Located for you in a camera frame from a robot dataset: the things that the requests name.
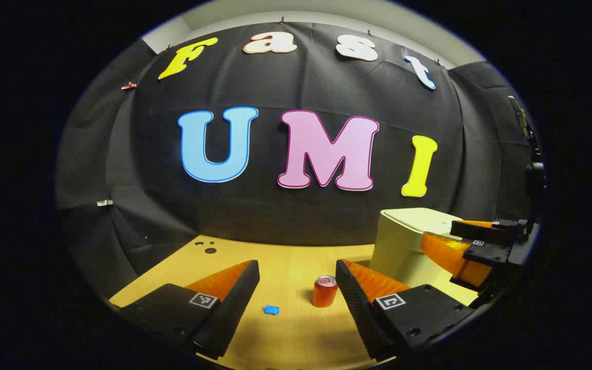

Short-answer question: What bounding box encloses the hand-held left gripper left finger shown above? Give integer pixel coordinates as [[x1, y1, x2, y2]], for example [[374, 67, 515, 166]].
[[116, 260, 261, 360]]

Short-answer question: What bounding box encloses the black backdrop cloth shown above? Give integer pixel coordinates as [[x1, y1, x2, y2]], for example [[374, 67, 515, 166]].
[[54, 21, 538, 304]]

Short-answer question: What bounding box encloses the green desktop garbage bin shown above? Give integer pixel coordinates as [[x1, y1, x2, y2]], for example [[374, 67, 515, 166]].
[[369, 208, 464, 289]]

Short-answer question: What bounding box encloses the wooden desktop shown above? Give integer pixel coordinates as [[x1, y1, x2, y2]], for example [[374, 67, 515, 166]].
[[108, 235, 482, 370]]

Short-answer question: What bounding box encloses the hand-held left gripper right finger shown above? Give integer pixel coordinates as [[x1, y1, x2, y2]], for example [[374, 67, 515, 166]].
[[335, 259, 476, 361]]

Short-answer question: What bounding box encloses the red pop can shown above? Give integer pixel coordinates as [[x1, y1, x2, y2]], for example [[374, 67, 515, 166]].
[[311, 275, 339, 308]]

